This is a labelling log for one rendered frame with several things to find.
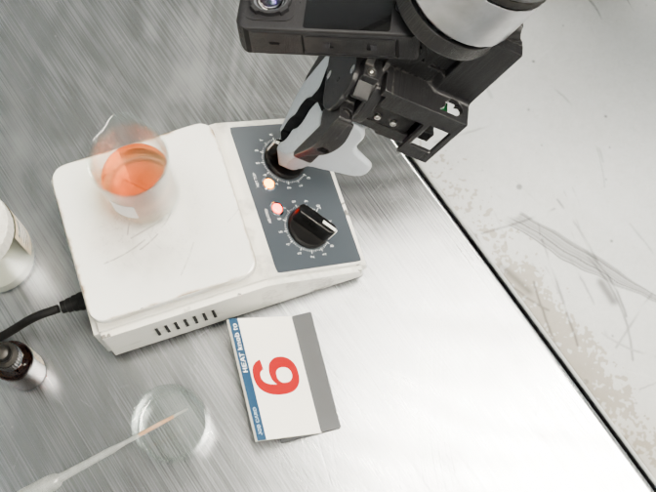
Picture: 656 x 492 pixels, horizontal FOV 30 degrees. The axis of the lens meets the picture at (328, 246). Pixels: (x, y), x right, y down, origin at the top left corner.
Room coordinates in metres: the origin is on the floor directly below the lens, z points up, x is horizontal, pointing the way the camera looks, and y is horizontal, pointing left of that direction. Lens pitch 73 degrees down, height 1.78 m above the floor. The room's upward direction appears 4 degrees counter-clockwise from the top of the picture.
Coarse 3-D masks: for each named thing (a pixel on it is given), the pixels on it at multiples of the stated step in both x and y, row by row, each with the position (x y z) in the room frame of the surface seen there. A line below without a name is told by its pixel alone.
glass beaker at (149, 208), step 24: (120, 120) 0.32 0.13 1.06; (96, 144) 0.31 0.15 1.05; (120, 144) 0.32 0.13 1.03; (96, 168) 0.30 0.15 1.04; (168, 168) 0.29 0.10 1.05; (120, 192) 0.27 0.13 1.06; (144, 192) 0.27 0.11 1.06; (168, 192) 0.28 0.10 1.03; (120, 216) 0.28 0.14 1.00; (144, 216) 0.27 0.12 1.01; (168, 216) 0.28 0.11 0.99
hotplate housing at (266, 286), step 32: (224, 128) 0.35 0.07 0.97; (256, 224) 0.28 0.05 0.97; (256, 256) 0.25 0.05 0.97; (224, 288) 0.23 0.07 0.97; (256, 288) 0.23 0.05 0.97; (288, 288) 0.23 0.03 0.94; (320, 288) 0.24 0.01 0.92; (128, 320) 0.21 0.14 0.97; (160, 320) 0.21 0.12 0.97; (192, 320) 0.22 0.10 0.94
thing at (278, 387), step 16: (272, 320) 0.22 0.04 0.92; (256, 336) 0.20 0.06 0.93; (272, 336) 0.20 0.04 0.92; (288, 336) 0.21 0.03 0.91; (256, 352) 0.19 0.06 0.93; (272, 352) 0.19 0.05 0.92; (288, 352) 0.19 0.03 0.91; (256, 368) 0.18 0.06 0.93; (272, 368) 0.18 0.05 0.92; (288, 368) 0.18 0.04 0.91; (256, 384) 0.17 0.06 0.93; (272, 384) 0.17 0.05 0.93; (288, 384) 0.17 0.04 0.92; (272, 400) 0.16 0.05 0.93; (288, 400) 0.16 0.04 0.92; (304, 400) 0.16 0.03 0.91; (272, 416) 0.14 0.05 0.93; (288, 416) 0.14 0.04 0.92; (304, 416) 0.15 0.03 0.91; (272, 432) 0.13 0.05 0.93; (288, 432) 0.13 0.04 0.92
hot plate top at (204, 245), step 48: (192, 144) 0.33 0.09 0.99; (96, 192) 0.30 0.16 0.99; (192, 192) 0.29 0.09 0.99; (96, 240) 0.26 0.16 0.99; (144, 240) 0.26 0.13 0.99; (192, 240) 0.26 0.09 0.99; (240, 240) 0.26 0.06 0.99; (96, 288) 0.23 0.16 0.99; (144, 288) 0.23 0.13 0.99; (192, 288) 0.23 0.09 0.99
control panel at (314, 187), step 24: (240, 144) 0.34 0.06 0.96; (264, 144) 0.34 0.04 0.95; (264, 168) 0.32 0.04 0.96; (312, 168) 0.33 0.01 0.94; (264, 192) 0.30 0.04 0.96; (288, 192) 0.30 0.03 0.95; (312, 192) 0.31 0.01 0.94; (336, 192) 0.31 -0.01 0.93; (264, 216) 0.28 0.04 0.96; (288, 216) 0.28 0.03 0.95; (336, 216) 0.29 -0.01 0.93; (288, 240) 0.26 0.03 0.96; (336, 240) 0.27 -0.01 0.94; (288, 264) 0.25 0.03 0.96; (312, 264) 0.25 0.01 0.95; (336, 264) 0.25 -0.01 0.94
